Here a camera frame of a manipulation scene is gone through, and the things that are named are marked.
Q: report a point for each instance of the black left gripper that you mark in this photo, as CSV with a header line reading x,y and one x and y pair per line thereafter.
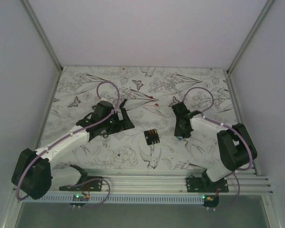
x,y
122,125

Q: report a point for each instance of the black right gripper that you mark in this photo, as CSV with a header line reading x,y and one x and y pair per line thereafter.
x,y
178,133

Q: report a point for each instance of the black fuse box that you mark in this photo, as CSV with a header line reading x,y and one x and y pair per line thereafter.
x,y
151,138

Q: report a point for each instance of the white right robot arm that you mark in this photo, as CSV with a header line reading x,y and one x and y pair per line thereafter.
x,y
236,148

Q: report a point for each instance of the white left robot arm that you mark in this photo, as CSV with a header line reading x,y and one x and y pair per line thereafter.
x,y
35,172

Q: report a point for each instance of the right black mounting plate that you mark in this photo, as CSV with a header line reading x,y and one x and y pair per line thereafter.
x,y
205,185

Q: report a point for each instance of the black mounting plate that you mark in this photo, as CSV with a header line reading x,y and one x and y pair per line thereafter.
x,y
205,185
87,184

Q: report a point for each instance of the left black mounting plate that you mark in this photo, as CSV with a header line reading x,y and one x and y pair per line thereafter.
x,y
87,184

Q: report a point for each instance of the right controller board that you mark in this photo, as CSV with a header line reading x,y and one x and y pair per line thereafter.
x,y
210,202

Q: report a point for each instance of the controller board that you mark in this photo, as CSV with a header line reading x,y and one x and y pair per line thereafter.
x,y
79,200
210,202

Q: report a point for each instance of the left controller board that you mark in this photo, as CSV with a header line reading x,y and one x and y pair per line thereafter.
x,y
79,200

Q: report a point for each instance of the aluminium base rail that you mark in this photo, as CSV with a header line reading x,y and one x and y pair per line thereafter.
x,y
174,182

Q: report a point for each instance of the white slotted cable duct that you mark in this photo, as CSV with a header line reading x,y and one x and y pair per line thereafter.
x,y
122,199

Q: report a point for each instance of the aluminium frame post left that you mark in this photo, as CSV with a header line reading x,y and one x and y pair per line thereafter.
x,y
43,37

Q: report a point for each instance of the aluminium frame post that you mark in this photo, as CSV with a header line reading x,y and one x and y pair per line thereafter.
x,y
251,34
43,37

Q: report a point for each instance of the aluminium frame post right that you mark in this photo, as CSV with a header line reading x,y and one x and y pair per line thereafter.
x,y
251,34

